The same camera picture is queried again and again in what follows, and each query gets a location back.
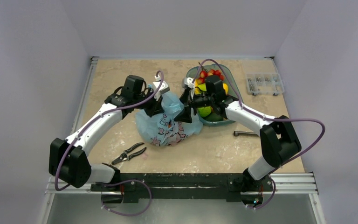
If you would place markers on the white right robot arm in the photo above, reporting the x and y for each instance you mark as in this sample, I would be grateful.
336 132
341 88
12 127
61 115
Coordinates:
279 141

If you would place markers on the teal plastic fruit basket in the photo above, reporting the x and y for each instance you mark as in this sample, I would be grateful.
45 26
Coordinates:
233 90

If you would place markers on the green fake pear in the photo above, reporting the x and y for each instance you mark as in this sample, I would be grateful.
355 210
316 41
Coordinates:
202 87

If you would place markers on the black handled pliers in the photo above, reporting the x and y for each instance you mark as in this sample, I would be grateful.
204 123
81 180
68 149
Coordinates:
129 153

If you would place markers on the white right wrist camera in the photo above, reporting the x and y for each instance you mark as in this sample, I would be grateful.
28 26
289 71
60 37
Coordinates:
188 83

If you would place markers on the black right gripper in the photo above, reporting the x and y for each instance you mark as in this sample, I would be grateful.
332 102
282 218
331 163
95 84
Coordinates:
187 107

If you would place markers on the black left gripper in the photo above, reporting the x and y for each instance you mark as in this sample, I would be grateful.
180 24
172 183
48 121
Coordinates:
156 108

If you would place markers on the red fake cherry bunch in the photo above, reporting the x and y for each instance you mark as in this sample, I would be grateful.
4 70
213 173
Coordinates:
204 73

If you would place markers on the dark green fake avocado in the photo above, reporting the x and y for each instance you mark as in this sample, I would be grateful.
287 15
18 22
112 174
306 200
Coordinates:
213 117

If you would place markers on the clear plastic screw box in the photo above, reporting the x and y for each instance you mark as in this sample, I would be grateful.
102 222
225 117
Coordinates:
264 84

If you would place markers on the yellow fake banana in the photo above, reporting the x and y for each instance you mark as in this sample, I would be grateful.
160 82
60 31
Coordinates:
196 90

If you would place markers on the light blue plastic bag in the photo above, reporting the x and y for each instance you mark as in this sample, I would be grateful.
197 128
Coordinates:
161 129

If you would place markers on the light green bumpy fake fruit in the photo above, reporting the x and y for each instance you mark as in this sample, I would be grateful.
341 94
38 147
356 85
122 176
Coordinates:
205 111

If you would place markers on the yellow fake mango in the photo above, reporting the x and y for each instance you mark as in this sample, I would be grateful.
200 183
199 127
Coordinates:
226 88

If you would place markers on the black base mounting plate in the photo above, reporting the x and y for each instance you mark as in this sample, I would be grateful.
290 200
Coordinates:
231 187

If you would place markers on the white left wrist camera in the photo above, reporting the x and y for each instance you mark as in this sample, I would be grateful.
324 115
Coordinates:
159 87

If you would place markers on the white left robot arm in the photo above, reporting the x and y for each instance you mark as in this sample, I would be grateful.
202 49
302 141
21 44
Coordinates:
68 158

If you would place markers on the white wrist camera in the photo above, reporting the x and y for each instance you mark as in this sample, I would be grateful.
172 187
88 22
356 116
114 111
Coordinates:
159 87
188 83

